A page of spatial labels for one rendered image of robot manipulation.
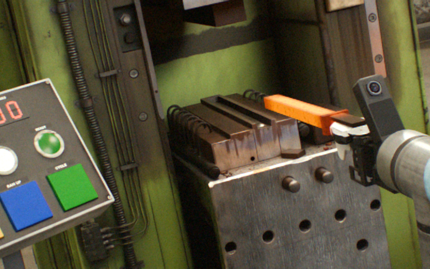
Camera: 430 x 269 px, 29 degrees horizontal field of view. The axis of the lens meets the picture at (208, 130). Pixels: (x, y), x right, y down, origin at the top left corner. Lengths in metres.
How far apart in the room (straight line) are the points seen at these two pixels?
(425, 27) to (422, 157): 7.41
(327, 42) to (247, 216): 0.48
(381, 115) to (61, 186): 0.62
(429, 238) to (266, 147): 0.74
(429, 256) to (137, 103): 0.91
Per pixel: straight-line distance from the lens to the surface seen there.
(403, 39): 2.09
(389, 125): 1.26
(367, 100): 1.26
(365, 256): 1.91
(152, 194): 1.92
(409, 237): 2.19
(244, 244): 1.79
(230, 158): 1.79
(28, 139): 1.58
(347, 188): 1.84
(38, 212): 1.52
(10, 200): 1.51
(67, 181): 1.56
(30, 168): 1.56
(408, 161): 1.14
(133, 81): 1.86
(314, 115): 1.47
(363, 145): 1.28
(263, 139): 1.81
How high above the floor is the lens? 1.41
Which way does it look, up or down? 13 degrees down
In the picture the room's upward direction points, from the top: 11 degrees counter-clockwise
